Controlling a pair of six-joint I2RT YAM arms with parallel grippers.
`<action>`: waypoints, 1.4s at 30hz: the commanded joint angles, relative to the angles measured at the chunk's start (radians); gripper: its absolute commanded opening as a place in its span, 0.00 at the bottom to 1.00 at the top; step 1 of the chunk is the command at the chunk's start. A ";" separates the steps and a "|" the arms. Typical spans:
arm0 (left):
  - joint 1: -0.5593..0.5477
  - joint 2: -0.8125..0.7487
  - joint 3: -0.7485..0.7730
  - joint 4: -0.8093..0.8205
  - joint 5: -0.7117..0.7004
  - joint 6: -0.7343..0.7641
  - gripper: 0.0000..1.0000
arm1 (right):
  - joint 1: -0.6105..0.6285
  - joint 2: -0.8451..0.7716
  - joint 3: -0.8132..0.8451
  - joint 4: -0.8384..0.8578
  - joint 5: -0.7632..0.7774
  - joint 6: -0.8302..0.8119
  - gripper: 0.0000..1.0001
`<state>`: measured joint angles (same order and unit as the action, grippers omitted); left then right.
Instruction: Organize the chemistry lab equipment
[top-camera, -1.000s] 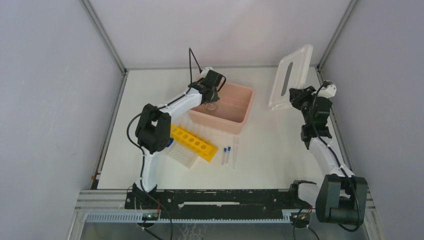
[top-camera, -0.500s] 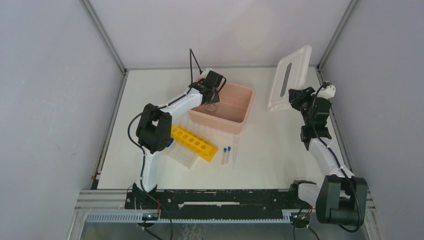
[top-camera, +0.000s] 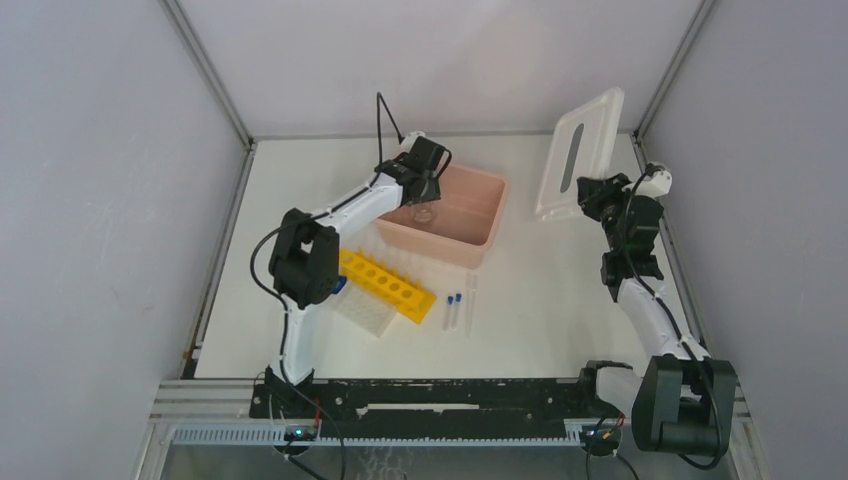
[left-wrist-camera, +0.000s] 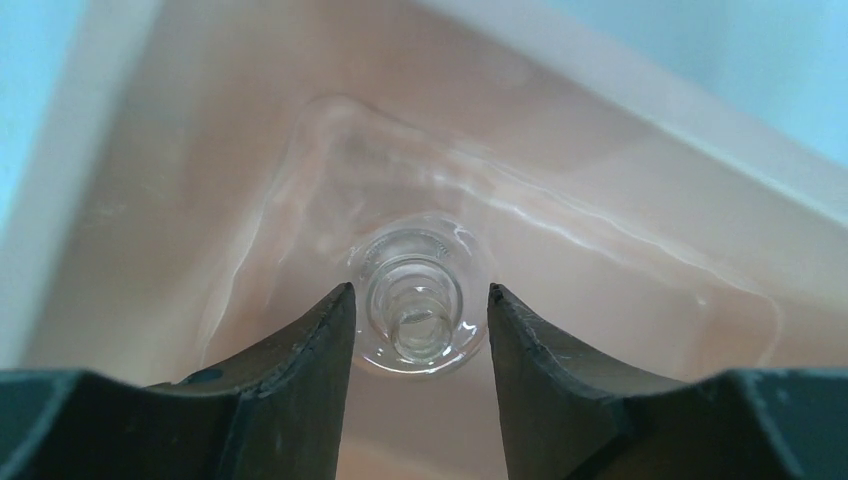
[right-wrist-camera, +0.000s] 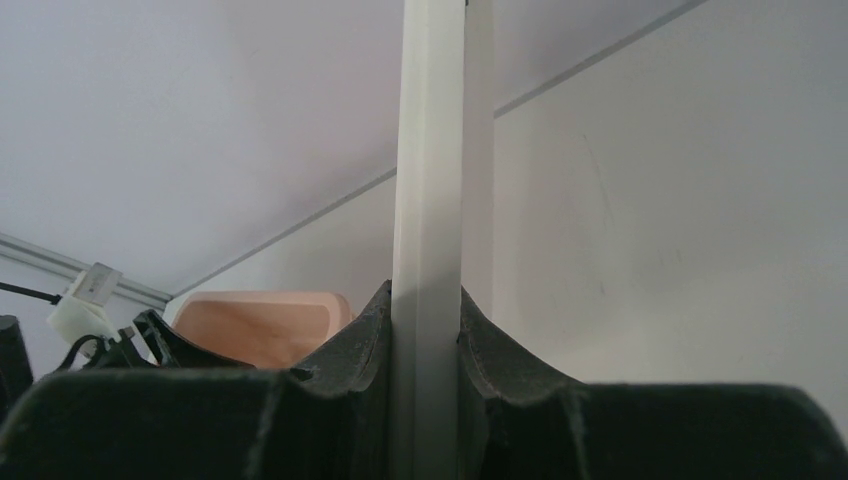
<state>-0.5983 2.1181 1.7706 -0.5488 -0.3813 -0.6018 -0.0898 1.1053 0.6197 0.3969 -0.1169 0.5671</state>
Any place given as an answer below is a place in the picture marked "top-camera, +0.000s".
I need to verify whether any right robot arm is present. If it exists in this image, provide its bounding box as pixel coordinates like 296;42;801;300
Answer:
576;166;737;470

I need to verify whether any white plastic bin lid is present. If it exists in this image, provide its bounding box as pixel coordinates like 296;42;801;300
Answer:
534;87;625;222

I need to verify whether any blue bottle cap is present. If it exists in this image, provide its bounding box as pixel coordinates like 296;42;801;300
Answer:
332;275;347;295

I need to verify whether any yellow test tube rack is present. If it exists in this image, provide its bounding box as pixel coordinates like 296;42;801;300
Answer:
339;248;436;324

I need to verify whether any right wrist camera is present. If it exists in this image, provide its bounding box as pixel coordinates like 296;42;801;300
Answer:
635;163;673;199

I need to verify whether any left camera cable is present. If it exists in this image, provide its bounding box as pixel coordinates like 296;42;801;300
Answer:
375;91;407;174

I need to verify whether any small glass flask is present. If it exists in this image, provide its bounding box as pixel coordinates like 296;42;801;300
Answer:
410;202;437;228

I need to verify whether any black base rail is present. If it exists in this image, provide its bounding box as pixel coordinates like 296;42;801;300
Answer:
248;378;620;442

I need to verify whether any pink plastic bin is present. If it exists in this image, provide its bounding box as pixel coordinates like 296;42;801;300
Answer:
374;165;510;269

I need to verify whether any clear well plate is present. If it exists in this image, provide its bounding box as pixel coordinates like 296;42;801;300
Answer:
332;284;396;338

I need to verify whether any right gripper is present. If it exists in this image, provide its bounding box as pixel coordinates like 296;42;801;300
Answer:
576;172;641;252

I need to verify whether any blue capped tube left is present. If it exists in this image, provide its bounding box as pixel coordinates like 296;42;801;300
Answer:
442;295;455;331

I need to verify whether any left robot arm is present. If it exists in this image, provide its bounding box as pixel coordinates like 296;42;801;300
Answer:
249;132;453;417

